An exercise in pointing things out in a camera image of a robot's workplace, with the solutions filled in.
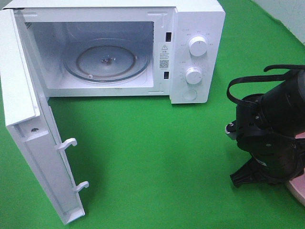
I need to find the white microwave knob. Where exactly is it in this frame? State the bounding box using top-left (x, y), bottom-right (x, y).
top-left (185, 67), bottom-right (203, 84)
top-left (189, 35), bottom-right (207, 57)

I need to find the pink round plate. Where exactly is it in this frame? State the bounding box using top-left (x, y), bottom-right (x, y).
top-left (286, 132), bottom-right (305, 206)

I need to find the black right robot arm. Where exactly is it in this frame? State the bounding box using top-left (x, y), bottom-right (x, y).
top-left (225, 64), bottom-right (305, 187)

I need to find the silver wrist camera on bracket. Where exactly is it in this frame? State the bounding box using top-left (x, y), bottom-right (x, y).
top-left (224, 120), bottom-right (237, 140)

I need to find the round white door release button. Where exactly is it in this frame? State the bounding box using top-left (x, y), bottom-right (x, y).
top-left (183, 89), bottom-right (197, 101)

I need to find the white microwave door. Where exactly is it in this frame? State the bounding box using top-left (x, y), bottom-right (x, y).
top-left (0, 9), bottom-right (89, 224)

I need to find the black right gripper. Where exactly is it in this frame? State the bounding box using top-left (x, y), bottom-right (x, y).
top-left (230, 145), bottom-right (305, 187)

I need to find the green table cloth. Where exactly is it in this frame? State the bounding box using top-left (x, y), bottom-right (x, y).
top-left (0, 0), bottom-right (305, 229)

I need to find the glass microwave turntable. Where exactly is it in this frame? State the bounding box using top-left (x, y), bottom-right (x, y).
top-left (64, 38), bottom-right (153, 83)

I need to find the white microwave oven body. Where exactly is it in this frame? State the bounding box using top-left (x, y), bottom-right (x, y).
top-left (2, 0), bottom-right (225, 104)

